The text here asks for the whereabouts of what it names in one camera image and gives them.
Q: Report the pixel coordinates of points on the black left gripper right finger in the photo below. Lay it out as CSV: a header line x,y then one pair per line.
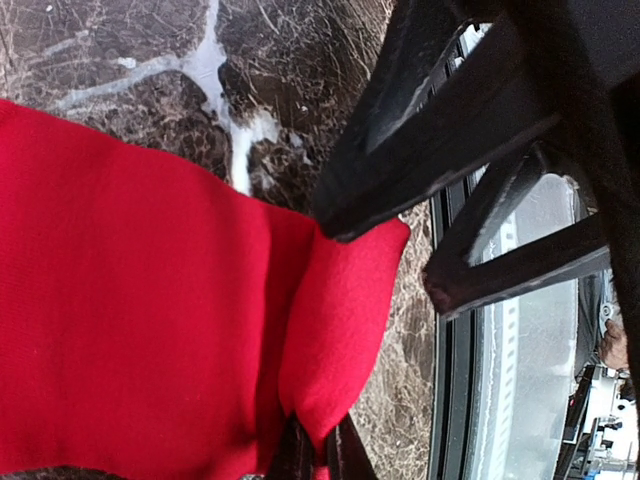
x,y
346,455

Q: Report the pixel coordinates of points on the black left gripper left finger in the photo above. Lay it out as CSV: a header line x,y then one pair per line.
x,y
295,455

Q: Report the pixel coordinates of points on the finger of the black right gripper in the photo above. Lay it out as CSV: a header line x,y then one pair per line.
x,y
450,92
570,253

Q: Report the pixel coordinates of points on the red sock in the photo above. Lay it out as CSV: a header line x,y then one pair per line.
x,y
157,324

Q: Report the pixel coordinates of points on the person operating teleoperation rig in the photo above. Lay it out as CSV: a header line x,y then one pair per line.
x,y
601,339

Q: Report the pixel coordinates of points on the black front rail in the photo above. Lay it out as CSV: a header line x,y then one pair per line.
x,y
458,353

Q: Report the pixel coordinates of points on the white slotted cable duct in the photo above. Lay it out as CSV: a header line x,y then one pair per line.
x,y
500,357

